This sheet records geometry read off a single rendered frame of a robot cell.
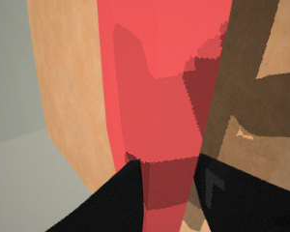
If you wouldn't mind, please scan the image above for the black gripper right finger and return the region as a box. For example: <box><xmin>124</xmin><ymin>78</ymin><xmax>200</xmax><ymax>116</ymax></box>
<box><xmin>194</xmin><ymin>154</ymin><xmax>290</xmax><ymax>232</ymax></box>

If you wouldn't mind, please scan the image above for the red rectangular lid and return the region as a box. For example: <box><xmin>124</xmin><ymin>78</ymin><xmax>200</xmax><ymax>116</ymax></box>
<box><xmin>98</xmin><ymin>0</ymin><xmax>233</xmax><ymax>232</ymax></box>

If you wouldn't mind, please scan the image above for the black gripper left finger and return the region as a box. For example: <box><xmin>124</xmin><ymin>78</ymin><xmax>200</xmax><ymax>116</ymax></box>
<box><xmin>45</xmin><ymin>159</ymin><xmax>144</xmax><ymax>232</ymax></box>

